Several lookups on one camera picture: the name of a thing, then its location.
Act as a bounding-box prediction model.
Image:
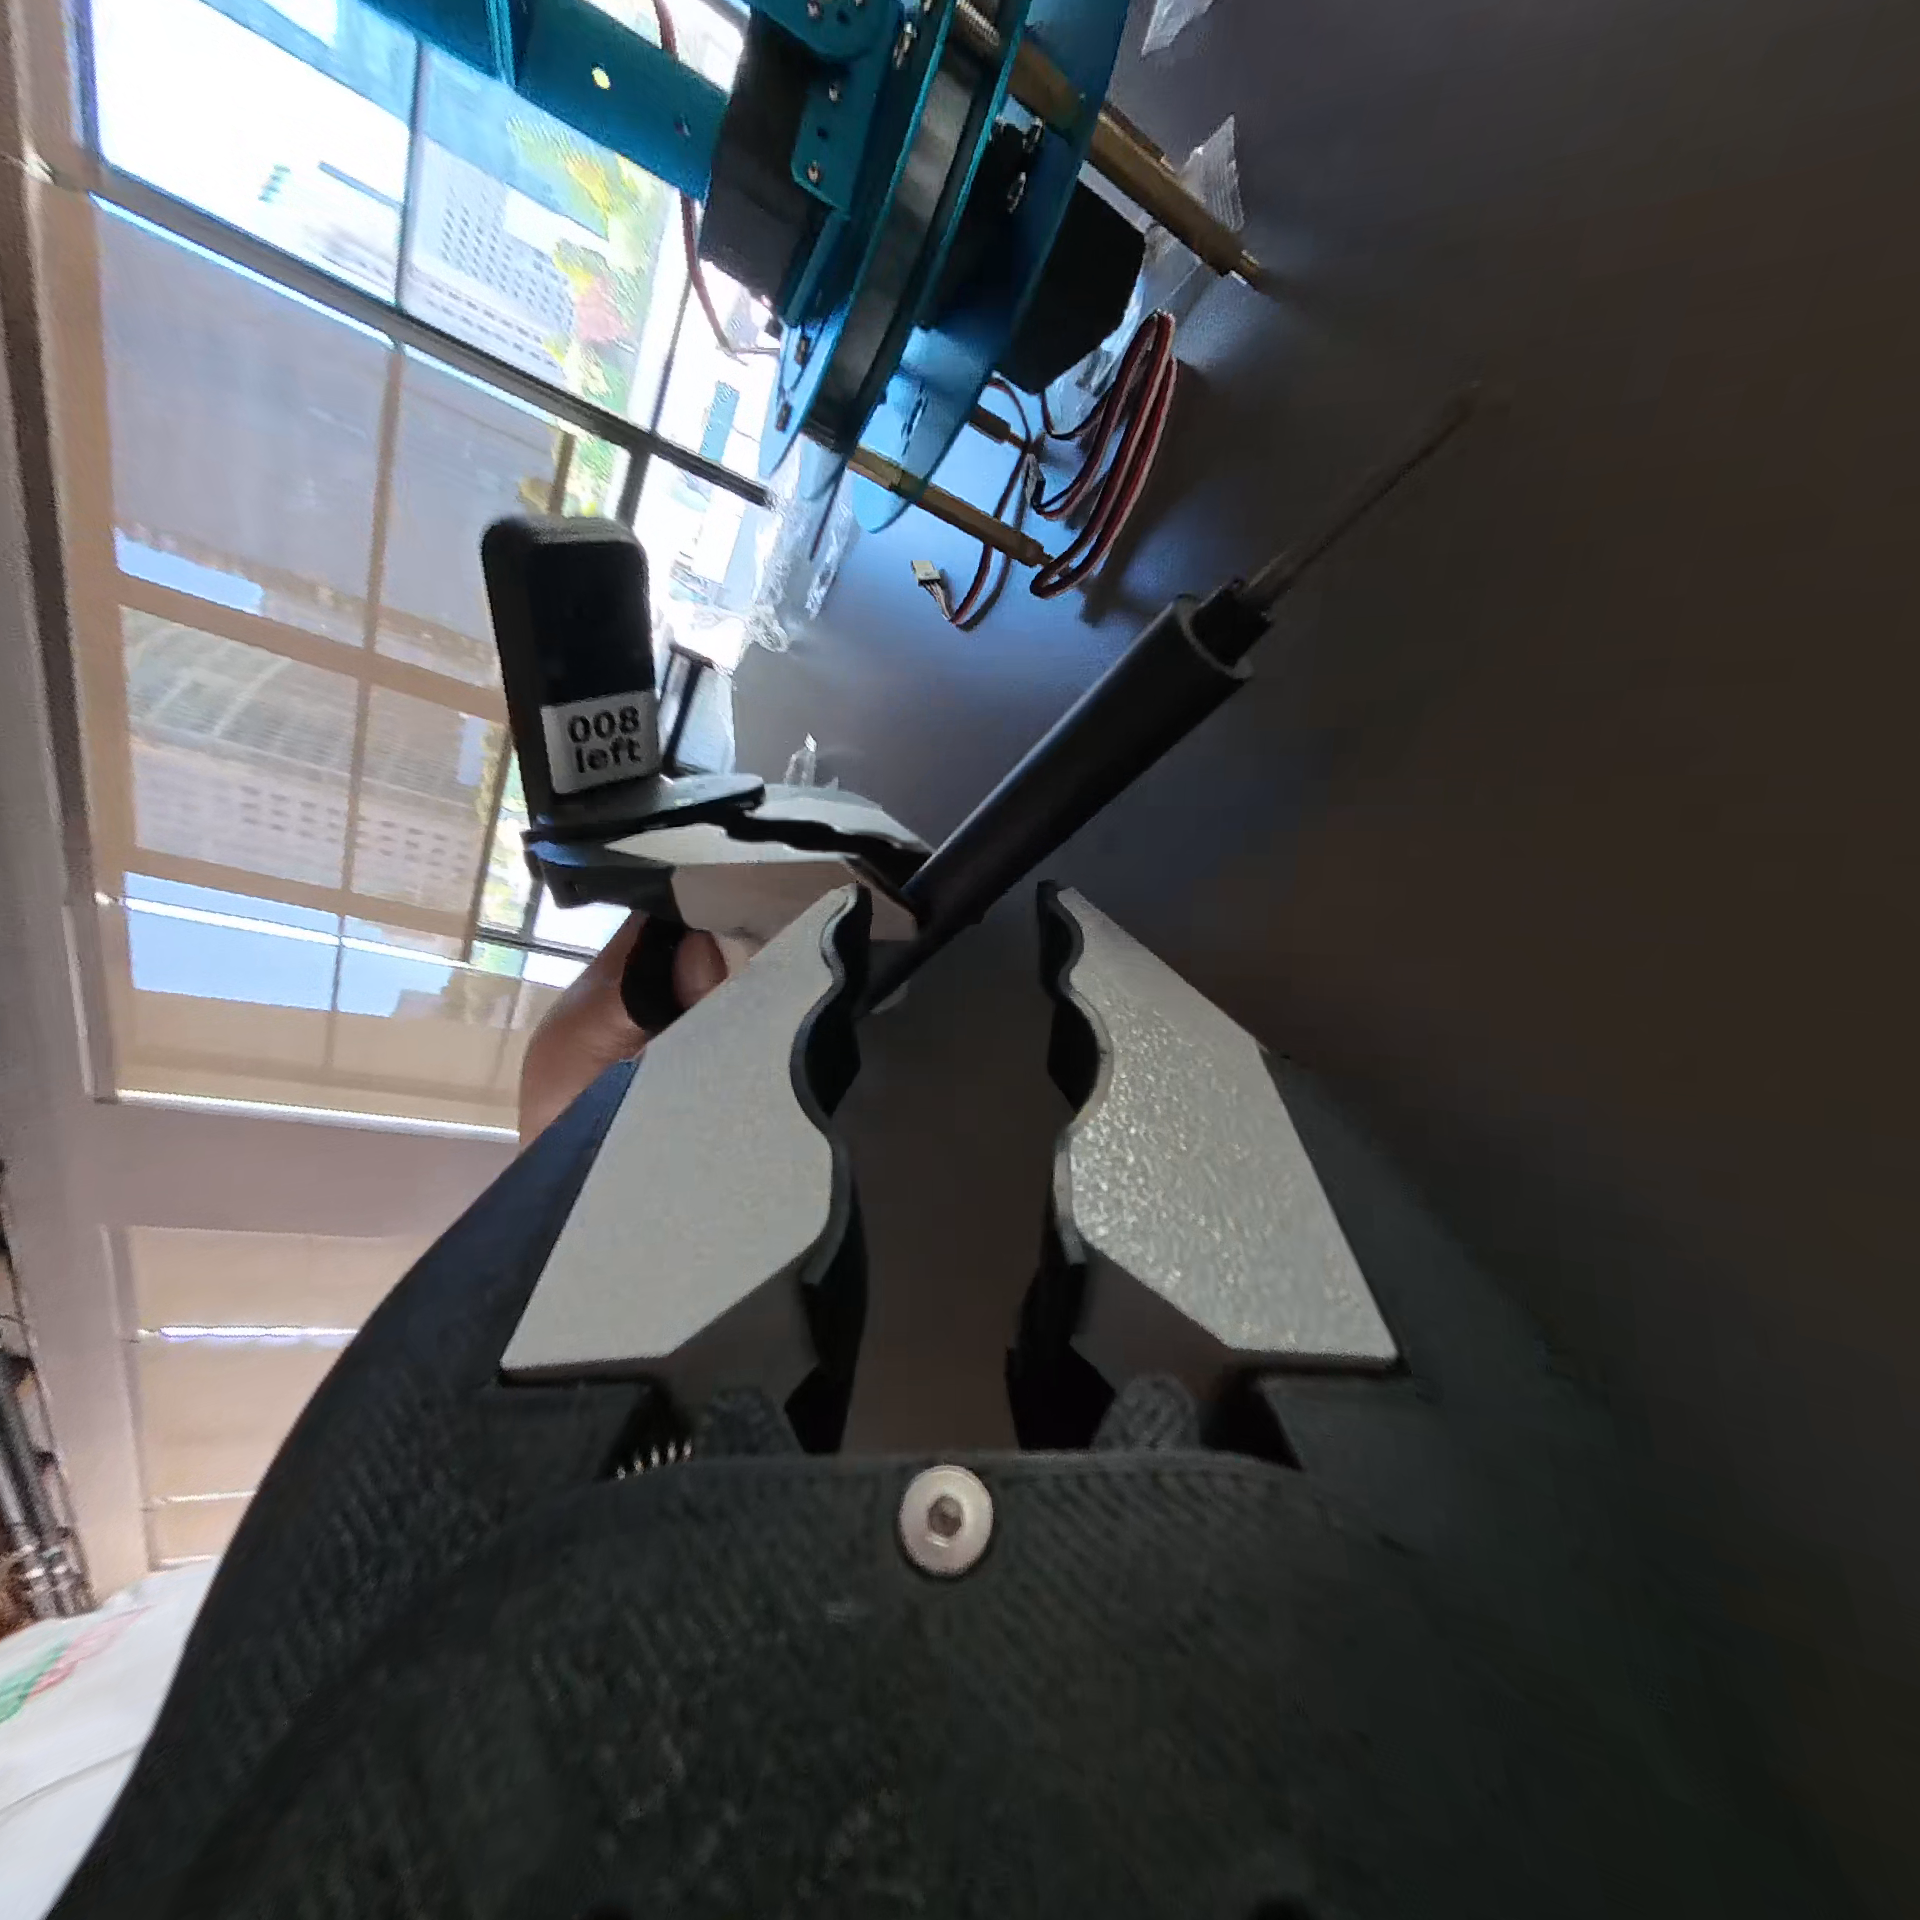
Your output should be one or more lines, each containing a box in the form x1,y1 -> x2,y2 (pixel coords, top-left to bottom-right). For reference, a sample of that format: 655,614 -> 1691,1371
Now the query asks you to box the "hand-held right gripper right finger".
1016,881 -> 1408,1454

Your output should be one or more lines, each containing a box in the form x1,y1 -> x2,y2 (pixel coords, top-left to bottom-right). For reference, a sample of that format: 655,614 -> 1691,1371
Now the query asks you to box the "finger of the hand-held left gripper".
602,831 -> 922,948
758,785 -> 941,879

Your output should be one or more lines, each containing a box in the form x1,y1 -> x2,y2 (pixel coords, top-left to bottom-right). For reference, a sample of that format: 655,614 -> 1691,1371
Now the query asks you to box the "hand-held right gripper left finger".
501,881 -> 877,1454

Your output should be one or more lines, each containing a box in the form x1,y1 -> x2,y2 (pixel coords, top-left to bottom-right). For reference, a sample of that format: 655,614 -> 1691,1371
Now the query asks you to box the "black precision screwdriver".
859,383 -> 1485,1010

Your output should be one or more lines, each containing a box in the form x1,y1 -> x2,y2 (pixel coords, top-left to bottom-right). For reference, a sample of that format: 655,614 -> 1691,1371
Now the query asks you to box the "dark desk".
730,0 -> 1920,1848

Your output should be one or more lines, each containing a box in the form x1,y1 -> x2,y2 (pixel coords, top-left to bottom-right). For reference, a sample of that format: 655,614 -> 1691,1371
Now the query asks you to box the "person's left hand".
515,928 -> 751,1147

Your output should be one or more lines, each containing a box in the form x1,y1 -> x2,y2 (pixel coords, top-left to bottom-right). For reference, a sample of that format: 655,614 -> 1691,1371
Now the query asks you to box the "clear plastic parts bag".
742,498 -> 855,662
1148,112 -> 1248,241

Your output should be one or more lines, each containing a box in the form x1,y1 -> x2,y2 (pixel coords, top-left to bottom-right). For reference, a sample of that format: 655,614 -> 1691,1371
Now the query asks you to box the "large paned window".
74,0 -> 781,1113

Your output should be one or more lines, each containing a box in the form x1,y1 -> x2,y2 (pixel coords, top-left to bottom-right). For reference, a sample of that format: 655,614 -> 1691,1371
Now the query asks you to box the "white printed sack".
0,1561 -> 229,1920

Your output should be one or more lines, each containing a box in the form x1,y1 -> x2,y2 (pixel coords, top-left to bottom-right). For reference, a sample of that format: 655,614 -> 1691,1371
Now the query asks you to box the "servo cable with connector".
913,556 -> 1051,634

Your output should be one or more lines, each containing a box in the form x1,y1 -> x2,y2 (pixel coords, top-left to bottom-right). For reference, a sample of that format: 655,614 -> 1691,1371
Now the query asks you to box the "thin red servo cable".
658,0 -> 798,452

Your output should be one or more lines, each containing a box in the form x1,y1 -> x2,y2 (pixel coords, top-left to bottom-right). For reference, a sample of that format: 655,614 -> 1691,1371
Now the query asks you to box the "looped red black servo cable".
1030,306 -> 1180,602

